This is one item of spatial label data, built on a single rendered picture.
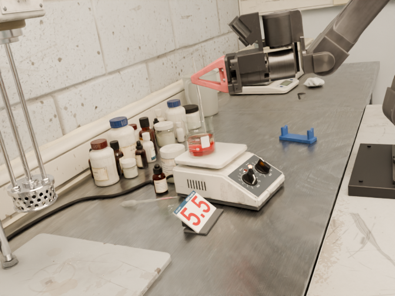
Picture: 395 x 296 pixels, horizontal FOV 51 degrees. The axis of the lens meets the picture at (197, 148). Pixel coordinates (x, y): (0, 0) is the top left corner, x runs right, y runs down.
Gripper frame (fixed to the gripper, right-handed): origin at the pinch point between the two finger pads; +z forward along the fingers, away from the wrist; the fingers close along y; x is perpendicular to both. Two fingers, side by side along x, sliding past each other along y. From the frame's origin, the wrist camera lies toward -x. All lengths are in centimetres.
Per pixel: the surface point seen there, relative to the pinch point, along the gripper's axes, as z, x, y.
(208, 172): -0.3, 17.7, 7.0
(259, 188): -9.9, 21.6, 9.0
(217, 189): -1.6, 21.1, 8.3
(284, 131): -17.3, 23.1, -28.8
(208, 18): 6, -7, -111
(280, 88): -20, 23, -83
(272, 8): -23, -5, -143
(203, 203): 1.2, 22.5, 10.8
